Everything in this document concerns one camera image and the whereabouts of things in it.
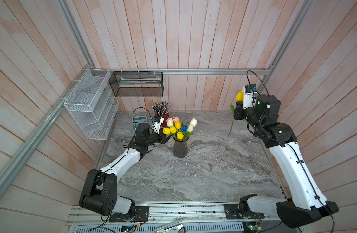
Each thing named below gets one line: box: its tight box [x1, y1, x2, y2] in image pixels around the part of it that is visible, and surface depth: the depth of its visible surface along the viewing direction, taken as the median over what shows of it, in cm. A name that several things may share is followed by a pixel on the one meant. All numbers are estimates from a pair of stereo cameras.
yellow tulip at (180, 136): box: [176, 132, 184, 140], surface depth 73 cm
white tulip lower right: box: [187, 123, 194, 133], surface depth 74 cm
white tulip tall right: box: [189, 117, 198, 128], surface depth 76 cm
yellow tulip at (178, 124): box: [174, 120, 182, 130], surface depth 74 cm
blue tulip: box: [181, 124, 188, 133], surface depth 73 cm
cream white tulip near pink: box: [166, 117, 174, 128], surface depth 75 cm
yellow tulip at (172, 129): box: [169, 125, 178, 134], surface depth 74 cm
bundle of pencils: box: [151, 101, 171, 117], surface depth 100 cm
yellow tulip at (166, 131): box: [162, 127, 172, 135], surface depth 71 cm
